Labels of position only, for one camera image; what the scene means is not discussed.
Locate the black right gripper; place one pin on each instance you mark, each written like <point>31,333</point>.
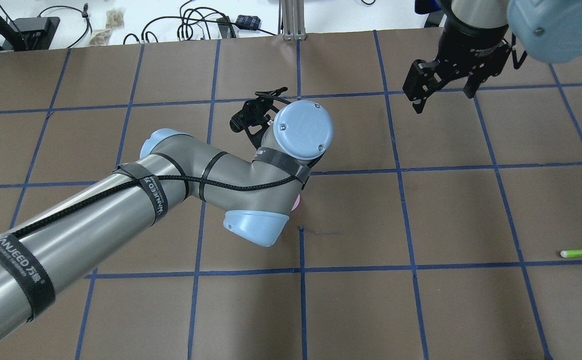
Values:
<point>472,46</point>

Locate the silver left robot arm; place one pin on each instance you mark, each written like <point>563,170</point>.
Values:
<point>47,254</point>

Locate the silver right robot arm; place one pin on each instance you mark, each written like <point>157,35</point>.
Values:
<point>549,31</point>

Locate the pink mesh cup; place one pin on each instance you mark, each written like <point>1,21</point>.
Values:
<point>296,203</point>

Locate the black power adapter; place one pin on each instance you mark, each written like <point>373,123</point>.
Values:
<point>434,19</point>

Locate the small plastic bag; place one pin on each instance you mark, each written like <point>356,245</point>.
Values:
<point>100,38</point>
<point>115,18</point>

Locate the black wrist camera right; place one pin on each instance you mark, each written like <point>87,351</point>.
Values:
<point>431,8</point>

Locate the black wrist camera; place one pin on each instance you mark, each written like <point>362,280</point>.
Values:
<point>431,8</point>
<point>254,117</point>

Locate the aluminium frame post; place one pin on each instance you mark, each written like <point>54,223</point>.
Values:
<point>292,20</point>

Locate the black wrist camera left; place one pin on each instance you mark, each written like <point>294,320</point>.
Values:
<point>254,117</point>

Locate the black camera stand base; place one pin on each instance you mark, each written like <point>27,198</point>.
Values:
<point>37,32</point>

